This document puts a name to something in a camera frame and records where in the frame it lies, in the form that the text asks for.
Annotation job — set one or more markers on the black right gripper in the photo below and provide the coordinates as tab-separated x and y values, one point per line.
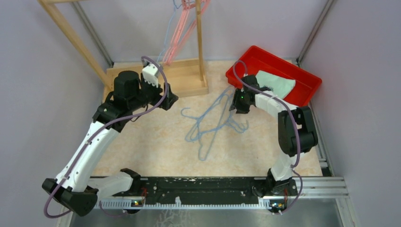
239	109

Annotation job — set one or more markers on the wooden hanger rack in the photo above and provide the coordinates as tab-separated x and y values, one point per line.
186	77

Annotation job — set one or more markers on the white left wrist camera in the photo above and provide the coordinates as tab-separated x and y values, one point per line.
150	74

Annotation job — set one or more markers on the light green folded cloth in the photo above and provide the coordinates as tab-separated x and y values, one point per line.
280	86

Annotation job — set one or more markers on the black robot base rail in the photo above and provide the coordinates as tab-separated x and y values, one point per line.
208	190

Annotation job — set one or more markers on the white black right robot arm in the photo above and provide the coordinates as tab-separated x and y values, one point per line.
296	131

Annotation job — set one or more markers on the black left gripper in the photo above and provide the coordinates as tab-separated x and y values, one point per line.
170	99

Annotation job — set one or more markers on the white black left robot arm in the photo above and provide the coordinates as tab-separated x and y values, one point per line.
72	187

